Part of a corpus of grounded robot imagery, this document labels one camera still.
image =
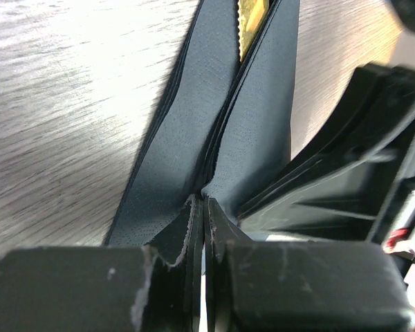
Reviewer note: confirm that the dark blue paper napkin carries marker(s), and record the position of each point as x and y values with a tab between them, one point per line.
222	127

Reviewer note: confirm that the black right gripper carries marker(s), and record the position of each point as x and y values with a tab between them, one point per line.
358	171

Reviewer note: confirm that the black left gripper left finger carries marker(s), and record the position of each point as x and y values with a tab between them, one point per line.
154	287

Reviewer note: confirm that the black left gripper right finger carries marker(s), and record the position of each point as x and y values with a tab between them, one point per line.
299	285

